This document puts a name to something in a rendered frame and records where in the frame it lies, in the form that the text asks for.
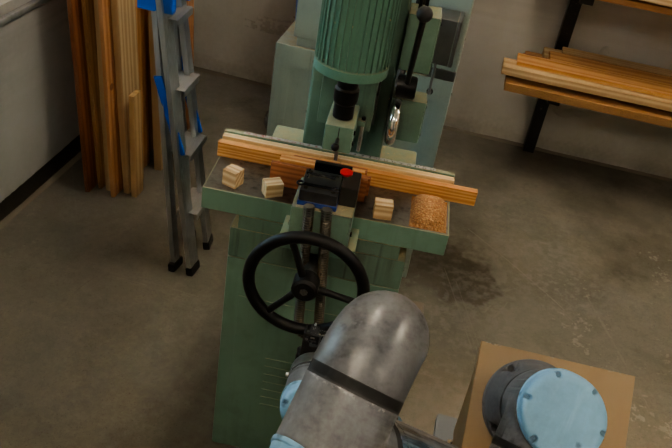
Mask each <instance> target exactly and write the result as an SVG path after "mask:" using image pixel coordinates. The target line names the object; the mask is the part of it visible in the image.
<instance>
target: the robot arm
mask: <svg viewBox="0 0 672 448"><path fill-rule="evenodd" d="M316 325H317V323H315V324H314V326H313V325H311V328H310V330H307V328H308V323H307V325H306V328H305V331H304V335H303V341H302V346H299V347H298V348H297V353H296V357H295V360H294V362H293V364H292V365H291V368H290V372H286V374H285V376H286V377H288V378H287V382H286V385H285V388H284V390H283V391H282V394H281V398H280V415H281V418H282V422H281V424H280V426H279V428H278V430H277V432H276V434H274V435H273V436H272V438H271V445H270V447H269V448H459V447H457V446H455V445H453V444H450V443H448V442H446V441H444V440H441V439H439V438H437V437H435V436H432V435H430V434H428V433H426V432H423V431H421V430H419V429H417V428H414V427H412V426H410V425H408V424H405V423H403V422H402V420H401V418H400V417H399V416H398V415H399V413H400V411H401V409H402V406H403V404H404V401H405V399H406V397H407V395H408V393H409V391H410V389H411V387H412V384H413V382H414V380H415V378H416V376H417V374H418V372H419V370H420V368H421V366H422V364H423V362H424V360H425V358H426V356H427V353H428V349H429V340H430V337H429V328H428V325H427V322H426V319H425V317H424V315H423V313H422V312H421V310H420V309H419V308H418V307H417V305H416V304H415V303H414V302H412V301H411V300H410V299H409V298H407V297H405V296H403V295H401V294H399V293H397V292H392V291H387V290H377V291H371V292H368V293H365V294H362V295H360V296H358V297H357V298H355V299H354V300H352V301H351V302H350V303H349V304H348V305H347V306H345V307H344V309H343V310H342V311H341V312H340V313H339V315H338V316H337V317H336V318H335V320H334V321H333V323H332V324H331V326H330V327H329V329H328V331H323V330H320V333H319V328H320V327H319V326H316ZM482 414H483V419H484V422H485V425H486V427H487V429H488V431H489V433H490V434H491V436H492V437H493V439H492V442H491V444H490V447H489V448H599V446H600V445H601V443H602V441H603V439H604V436H605V433H606V430H607V412H606V408H605V405H604V402H603V400H602V398H601V396H600V394H599V393H598V391H597V390H596V389H595V387H594V386H593V385H592V384H591V383H590V382H588V381H587V380H586V379H584V378H583V377H581V376H579V375H577V374H575V373H573V372H571V371H569V370H565V369H561V368H556V367H554V366H553V365H551V364H549V363H546V362H544V361H540V360H535V359H522V360H516V361H513V362H510V363H508V364H506V365H504V366H502V367H501V368H500V369H498V370H497V371H496V372H495V373H494V374H493V375H492V377H491V378H490V379H489V381H488V383H487V385H486V387H485V390H484V393H483V397H482Z"/></svg>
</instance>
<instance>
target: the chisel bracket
mask: <svg viewBox="0 0 672 448"><path fill-rule="evenodd" d="M333 108H334V101H333V104H332V107H331V110H330V112H329V115H328V118H327V121H326V124H325V130H324V137H323V143H322V148H323V149H326V150H331V145H332V144H333V143H334V142H335V139H336V138H339V139H340V140H339V143H338V145H339V150H338V151H337V152H342V153H347V154H349V153H350V151H351V147H352V146H353V144H354V142H353V139H354V136H355V133H356V128H357V120H358V116H359V111H360V106H359V105H355V109H354V115H353V119H351V120H348V121H343V120H338V119H336V118H334V117H333V115H332V114H333Z"/></svg>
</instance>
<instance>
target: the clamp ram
mask: <svg viewBox="0 0 672 448"><path fill-rule="evenodd" d="M343 168H348V169H351V170H352V169H353V167H351V166H346V165H341V164H336V163H331V162H326V161H321V160H316V161H315V167H314V170H317V171H322V172H328V173H333V174H338V175H341V174H340V170H341V169H343Z"/></svg>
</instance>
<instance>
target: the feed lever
mask: <svg viewBox="0 0 672 448"><path fill-rule="evenodd" d="M416 16H417V19H418V20H419V25H418V30H417V34H416V38H415V42H414V46H413V50H412V54H411V58H410V62H409V66H408V70H407V75H405V74H400V75H399V76H398V81H397V86H396V91H395V96H396V97H399V98H404V99H409V100H413V99H414V97H415V93H416V88H417V83H418V78H417V77H416V76H412V74H413V70H414V67H415V63H416V59H417V55H418V51H419V47H420V44H421V40H422V36H423V32H424V28H425V25H426V23H427V22H429V21H430V20H431V19H432V17H433V11H432V9H431V8H430V7H429V6H421V7H420V8H419V9H418V10H417V12H416Z"/></svg>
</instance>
